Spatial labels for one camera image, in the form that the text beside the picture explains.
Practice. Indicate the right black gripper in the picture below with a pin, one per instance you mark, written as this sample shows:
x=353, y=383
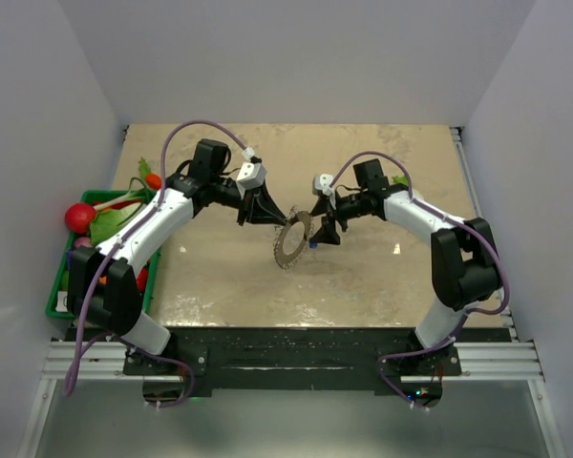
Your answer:
x=328, y=234

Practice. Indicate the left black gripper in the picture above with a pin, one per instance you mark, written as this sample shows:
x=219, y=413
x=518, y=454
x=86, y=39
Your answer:
x=256, y=206

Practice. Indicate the metal disc with keyrings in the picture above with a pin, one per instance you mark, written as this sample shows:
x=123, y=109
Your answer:
x=292, y=240

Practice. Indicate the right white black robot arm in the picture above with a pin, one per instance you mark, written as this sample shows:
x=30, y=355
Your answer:
x=464, y=260

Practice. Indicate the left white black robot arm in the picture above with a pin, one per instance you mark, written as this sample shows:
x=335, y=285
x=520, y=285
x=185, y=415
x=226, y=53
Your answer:
x=103, y=289

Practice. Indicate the white toy vegetable green leaves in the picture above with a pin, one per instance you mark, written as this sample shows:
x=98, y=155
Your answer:
x=400, y=180

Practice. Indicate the orange toy carrot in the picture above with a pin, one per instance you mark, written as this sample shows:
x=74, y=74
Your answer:
x=145, y=172

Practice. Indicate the red toy pepper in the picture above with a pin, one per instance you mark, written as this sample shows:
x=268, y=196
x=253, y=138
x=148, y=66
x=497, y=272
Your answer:
x=142, y=279

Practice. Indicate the toy bok choy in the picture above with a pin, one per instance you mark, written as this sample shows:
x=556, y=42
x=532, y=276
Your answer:
x=114, y=215

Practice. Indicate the pink toy onion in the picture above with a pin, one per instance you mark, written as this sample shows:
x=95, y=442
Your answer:
x=83, y=242

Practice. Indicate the red toy radish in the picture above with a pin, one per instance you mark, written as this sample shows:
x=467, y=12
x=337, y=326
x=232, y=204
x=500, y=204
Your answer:
x=79, y=217

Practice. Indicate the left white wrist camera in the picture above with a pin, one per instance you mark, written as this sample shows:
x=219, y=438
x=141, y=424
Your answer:
x=251, y=175

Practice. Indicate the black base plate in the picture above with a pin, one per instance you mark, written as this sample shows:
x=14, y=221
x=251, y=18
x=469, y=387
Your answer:
x=385, y=361

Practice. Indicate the aluminium rail frame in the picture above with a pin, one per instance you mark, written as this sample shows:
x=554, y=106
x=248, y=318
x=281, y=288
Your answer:
x=105, y=418

